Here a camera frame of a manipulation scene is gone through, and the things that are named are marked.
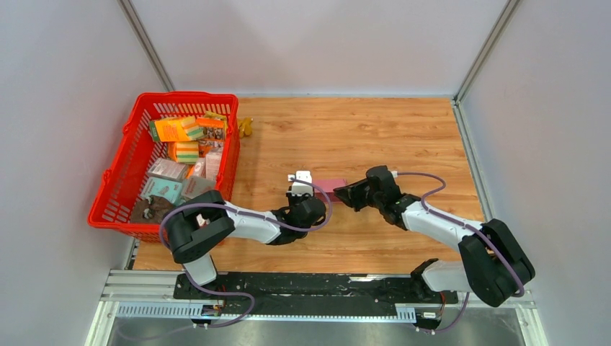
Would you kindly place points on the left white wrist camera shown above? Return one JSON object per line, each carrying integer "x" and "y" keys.
{"x": 300, "y": 183}

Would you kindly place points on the red plastic basket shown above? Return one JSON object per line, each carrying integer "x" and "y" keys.
{"x": 126, "y": 177}

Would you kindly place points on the brown crumpled packet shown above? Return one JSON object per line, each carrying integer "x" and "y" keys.
{"x": 150, "y": 210}

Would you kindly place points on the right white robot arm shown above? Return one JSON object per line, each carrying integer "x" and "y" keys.
{"x": 492, "y": 264}

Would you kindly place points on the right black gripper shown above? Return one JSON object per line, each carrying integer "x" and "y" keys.
{"x": 350, "y": 194}

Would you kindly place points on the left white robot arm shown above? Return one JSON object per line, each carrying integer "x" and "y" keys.
{"x": 197, "y": 226}

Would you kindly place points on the pink paper box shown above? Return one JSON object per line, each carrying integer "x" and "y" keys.
{"x": 328, "y": 186}

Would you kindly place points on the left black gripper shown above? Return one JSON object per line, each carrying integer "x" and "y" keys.
{"x": 291, "y": 199}

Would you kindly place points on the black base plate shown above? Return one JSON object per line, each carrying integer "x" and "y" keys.
{"x": 313, "y": 294}

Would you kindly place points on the aluminium frame rail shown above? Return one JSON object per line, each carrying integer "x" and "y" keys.
{"x": 145, "y": 293}

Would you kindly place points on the orange green sponge pack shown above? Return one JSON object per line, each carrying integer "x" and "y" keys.
{"x": 175, "y": 129}

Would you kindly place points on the teal snack packet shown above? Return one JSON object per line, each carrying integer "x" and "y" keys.
{"x": 170, "y": 190}

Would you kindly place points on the yellow banana toy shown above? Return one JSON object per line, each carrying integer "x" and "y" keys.
{"x": 245, "y": 127}

